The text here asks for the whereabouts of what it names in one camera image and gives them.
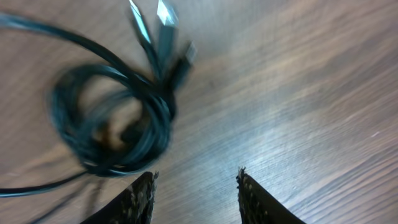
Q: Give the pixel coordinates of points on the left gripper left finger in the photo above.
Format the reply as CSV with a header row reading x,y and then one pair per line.
x,y
134,205

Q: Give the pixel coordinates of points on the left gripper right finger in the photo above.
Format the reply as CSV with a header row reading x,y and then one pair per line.
x,y
258,206

